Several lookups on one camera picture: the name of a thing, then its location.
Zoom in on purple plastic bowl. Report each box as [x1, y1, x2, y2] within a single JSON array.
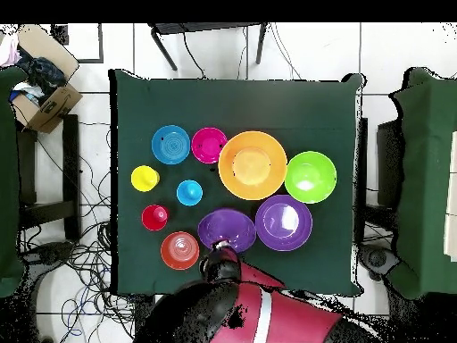
[[254, 194, 314, 252], [196, 208, 257, 254]]

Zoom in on small red-orange plastic bowl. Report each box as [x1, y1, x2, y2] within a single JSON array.
[[160, 230, 201, 272]]

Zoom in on blue plastic cup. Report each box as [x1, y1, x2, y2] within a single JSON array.
[[176, 179, 204, 207]]

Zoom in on red plastic cup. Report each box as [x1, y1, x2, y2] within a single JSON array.
[[141, 204, 170, 232]]

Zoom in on large orange plastic bowl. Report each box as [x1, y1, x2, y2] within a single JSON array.
[[218, 130, 288, 202]]

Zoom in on black power brick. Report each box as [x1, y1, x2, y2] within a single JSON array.
[[134, 294, 155, 322]]

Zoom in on pink plastic bowl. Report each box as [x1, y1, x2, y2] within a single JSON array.
[[190, 127, 229, 165]]

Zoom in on yellow plastic cup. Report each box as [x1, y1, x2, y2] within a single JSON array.
[[130, 164, 161, 193]]

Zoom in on green plastic bowl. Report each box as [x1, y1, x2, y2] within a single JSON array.
[[284, 150, 337, 205]]

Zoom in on blue plastic bowl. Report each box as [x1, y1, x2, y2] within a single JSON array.
[[151, 124, 191, 166]]

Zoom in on dark green tablecloth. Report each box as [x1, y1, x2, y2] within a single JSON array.
[[108, 68, 367, 297]]

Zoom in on grey round floor foot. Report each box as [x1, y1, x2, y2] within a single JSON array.
[[358, 244, 401, 281]]

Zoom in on black floor device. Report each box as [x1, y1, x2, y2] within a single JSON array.
[[21, 240, 77, 267]]

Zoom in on black stand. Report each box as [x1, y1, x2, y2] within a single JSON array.
[[376, 119, 406, 210]]

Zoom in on cardboard box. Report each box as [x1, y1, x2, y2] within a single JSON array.
[[10, 23, 84, 134]]

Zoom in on green cloth covered table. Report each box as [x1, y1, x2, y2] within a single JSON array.
[[387, 66, 457, 300], [0, 66, 29, 298]]

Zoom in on white panel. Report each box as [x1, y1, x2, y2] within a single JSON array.
[[443, 130, 457, 263]]

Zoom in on pile of clothes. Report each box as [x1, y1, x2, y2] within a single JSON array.
[[0, 33, 69, 106]]

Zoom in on tangle of floor cables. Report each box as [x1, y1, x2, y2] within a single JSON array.
[[17, 117, 158, 343]]

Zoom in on black metal frame table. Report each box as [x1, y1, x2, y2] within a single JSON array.
[[147, 21, 269, 71]]

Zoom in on black floor frame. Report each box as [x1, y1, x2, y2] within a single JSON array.
[[50, 22, 104, 64]]

